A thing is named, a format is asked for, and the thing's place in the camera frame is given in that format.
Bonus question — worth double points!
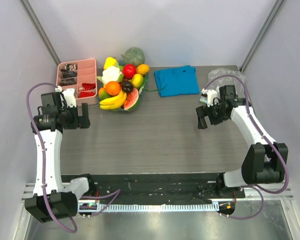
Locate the green melon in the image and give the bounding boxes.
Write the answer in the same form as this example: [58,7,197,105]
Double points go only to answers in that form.
[121,47,145,67]

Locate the green orange mango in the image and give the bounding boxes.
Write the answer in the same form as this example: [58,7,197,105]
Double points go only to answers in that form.
[98,87,111,101]

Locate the pink organizer tray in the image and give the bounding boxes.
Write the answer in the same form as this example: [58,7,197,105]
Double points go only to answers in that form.
[56,58,97,106]

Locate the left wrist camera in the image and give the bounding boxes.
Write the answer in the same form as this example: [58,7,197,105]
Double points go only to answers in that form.
[55,86,77,108]

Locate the clear zip top bag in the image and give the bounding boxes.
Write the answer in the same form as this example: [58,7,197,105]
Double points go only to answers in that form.
[205,68,246,103]

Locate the orange yellow mango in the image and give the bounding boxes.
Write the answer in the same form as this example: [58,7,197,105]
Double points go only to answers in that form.
[136,64,150,76]

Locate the white cauliflower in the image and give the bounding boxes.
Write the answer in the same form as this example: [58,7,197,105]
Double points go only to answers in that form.
[101,66,123,85]

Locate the red apple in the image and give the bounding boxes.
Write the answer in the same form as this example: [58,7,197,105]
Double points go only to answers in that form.
[122,64,137,80]

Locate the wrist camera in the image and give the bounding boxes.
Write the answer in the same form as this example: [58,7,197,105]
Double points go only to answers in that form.
[55,86,77,108]
[200,88,219,107]

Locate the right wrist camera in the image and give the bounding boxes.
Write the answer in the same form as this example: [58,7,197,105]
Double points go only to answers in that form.
[200,88,219,107]

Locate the yellow bell pepper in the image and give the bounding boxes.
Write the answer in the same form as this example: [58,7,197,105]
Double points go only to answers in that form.
[103,57,117,70]

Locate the orange fruit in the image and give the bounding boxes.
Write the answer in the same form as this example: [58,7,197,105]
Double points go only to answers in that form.
[105,81,121,96]

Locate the blue folded cloth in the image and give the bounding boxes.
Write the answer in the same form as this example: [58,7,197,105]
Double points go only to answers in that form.
[154,65,200,97]

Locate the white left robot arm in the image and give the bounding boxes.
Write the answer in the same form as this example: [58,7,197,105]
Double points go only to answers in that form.
[25,88,96,223]

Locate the dark purple mangosteen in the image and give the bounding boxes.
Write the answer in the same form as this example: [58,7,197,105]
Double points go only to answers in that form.
[120,80,134,94]

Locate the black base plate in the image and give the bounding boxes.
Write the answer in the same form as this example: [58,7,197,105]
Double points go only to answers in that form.
[61,172,246,206]

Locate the green fruit basket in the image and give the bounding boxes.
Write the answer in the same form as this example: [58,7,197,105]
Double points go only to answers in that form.
[97,61,148,112]

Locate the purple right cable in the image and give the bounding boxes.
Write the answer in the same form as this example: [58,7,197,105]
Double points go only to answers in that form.
[204,74,290,221]

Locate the yellow lemon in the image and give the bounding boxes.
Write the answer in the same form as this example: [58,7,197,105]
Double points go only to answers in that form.
[131,73,144,89]

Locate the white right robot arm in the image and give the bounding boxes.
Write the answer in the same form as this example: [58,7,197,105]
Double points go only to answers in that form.
[196,85,289,198]

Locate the white slotted cable duct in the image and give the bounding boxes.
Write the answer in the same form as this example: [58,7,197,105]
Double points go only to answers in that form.
[103,202,219,213]

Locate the yellow banana bunch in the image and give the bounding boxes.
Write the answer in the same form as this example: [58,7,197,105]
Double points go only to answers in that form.
[100,91,127,110]

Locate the watermelon slice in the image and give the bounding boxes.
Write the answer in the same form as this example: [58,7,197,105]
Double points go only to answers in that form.
[123,88,139,111]

